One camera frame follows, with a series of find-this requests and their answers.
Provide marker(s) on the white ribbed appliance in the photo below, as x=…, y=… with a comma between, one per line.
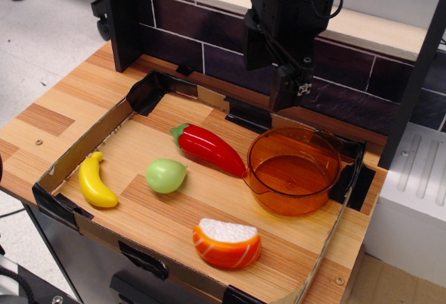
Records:
x=407, y=229

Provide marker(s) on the yellow toy banana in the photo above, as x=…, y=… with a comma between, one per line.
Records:
x=92, y=187

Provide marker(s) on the black chair caster wheel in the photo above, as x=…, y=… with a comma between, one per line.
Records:
x=99, y=11

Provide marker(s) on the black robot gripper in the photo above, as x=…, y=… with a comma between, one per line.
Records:
x=280, y=18

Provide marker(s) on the dark brick pattern backsplash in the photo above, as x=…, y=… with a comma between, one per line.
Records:
x=351, y=84

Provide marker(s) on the transparent orange plastic pot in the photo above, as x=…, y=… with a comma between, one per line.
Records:
x=291, y=170

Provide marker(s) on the black metal upright post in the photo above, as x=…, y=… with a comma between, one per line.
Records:
x=414, y=86

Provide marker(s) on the green toy pear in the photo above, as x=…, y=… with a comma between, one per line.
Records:
x=165, y=175

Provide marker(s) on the red toy chili pepper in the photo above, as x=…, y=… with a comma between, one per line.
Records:
x=207, y=146

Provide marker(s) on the orange white toy sushi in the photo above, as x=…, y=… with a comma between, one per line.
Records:
x=225, y=244

